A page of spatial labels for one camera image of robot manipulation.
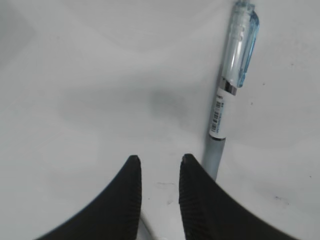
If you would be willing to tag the blue white pen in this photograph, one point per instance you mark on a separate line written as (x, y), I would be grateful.
(240, 41)

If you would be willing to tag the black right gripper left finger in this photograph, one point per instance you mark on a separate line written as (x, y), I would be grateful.
(113, 215)

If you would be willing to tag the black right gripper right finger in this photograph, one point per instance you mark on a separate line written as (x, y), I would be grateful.
(209, 213)

